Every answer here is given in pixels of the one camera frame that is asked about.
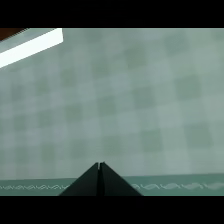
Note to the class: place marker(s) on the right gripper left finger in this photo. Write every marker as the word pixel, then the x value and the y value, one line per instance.
pixel 85 183

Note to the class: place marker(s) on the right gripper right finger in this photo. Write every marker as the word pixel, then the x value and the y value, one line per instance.
pixel 115 183

